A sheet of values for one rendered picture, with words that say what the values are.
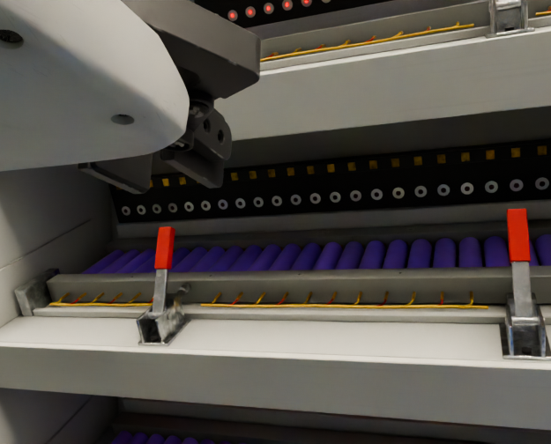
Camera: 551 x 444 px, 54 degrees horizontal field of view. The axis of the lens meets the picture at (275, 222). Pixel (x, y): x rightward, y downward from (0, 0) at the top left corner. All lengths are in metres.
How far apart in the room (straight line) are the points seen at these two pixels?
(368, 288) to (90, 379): 0.24
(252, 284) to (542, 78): 0.26
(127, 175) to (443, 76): 0.22
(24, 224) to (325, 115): 0.34
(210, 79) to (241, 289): 0.32
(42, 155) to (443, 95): 0.27
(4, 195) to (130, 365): 0.22
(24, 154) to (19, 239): 0.42
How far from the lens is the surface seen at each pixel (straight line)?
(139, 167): 0.24
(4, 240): 0.57
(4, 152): 0.17
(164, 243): 0.45
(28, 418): 0.61
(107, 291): 0.53
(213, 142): 0.21
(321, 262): 0.47
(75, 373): 0.49
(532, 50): 0.37
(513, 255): 0.38
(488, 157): 0.51
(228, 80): 0.16
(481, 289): 0.42
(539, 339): 0.38
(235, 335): 0.42
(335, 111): 0.38
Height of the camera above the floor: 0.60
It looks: 1 degrees up
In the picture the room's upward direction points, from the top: 2 degrees counter-clockwise
